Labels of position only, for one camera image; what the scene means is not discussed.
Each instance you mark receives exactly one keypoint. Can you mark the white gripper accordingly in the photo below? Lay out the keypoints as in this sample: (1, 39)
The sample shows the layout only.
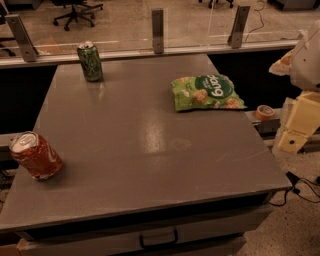
(308, 65)

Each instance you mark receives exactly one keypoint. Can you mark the green rice chip bag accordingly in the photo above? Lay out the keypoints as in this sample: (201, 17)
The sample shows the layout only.
(213, 91)

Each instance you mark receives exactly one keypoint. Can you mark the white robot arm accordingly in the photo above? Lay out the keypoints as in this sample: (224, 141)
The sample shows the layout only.
(302, 64)

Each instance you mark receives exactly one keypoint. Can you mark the green soda can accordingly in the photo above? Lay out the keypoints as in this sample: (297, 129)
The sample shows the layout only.
(90, 61)

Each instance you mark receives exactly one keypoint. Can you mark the red soda can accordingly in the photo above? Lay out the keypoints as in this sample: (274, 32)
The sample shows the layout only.
(35, 154)

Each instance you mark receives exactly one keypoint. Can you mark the orange tape roll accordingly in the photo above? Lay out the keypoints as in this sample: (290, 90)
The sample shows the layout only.
(264, 112)

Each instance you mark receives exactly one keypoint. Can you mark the grey table drawer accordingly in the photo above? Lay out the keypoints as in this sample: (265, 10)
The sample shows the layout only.
(221, 234)

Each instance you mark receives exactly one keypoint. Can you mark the black office chair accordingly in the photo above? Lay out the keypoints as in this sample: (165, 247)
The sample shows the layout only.
(80, 9)

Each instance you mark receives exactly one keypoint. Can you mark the right metal glass bracket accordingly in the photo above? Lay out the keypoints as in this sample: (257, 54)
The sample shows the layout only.
(236, 35)

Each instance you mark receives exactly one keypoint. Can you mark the metal glass bracket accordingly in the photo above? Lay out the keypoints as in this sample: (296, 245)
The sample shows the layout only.
(236, 35)
(27, 49)
(157, 30)

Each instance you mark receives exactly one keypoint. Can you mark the black drawer handle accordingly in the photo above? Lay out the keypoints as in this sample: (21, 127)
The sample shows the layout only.
(158, 238)

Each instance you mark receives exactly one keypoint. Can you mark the middle metal glass bracket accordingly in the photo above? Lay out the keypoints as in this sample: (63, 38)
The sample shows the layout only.
(157, 30)

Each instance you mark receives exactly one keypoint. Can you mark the left metal glass bracket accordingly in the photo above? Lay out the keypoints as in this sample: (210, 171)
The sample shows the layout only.
(27, 49)

